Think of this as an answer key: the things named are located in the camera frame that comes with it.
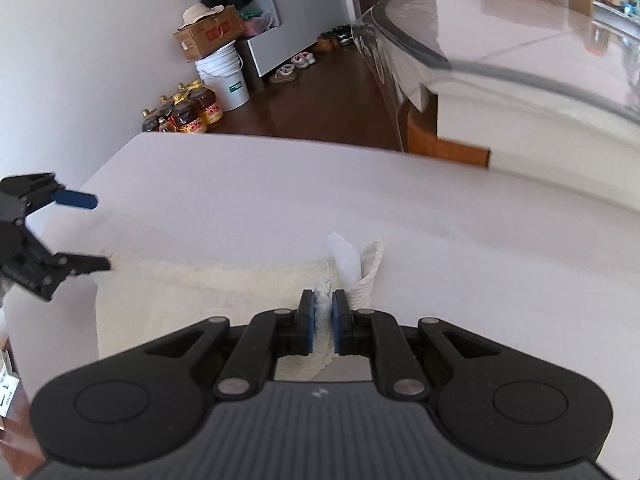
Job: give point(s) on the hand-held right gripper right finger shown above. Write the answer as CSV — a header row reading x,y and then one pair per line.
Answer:
x,y
341,325

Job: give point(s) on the grey and white cabinet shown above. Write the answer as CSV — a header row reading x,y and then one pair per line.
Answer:
x,y
300,10

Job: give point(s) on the printed cardboard box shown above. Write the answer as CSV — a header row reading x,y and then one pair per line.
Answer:
x,y
210,40

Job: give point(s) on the cream fluffy towel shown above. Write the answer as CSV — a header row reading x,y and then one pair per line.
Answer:
x,y
200,290

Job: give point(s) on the pair of white pink sneakers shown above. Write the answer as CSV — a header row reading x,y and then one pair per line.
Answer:
x,y
303,60

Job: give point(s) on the cream sun hat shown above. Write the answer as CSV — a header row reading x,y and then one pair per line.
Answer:
x,y
200,14

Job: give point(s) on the white glass-top dining table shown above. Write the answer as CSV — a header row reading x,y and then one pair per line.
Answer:
x,y
525,40

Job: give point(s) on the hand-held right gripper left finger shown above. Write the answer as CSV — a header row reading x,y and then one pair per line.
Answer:
x,y
309,325

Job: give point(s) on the white paper box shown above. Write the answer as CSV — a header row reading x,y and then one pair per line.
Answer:
x,y
9,385

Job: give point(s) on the colourful plastic bags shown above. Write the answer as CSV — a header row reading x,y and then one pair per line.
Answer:
x,y
256,24

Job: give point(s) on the row of dark shoes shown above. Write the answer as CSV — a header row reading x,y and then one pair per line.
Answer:
x,y
332,39

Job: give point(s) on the white plastic bucket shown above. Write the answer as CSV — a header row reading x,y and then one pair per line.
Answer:
x,y
225,80

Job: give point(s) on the group of cooking oil bottles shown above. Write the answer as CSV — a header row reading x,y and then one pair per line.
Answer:
x,y
187,112

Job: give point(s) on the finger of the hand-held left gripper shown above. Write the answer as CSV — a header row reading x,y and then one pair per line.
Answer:
x,y
65,265
75,199

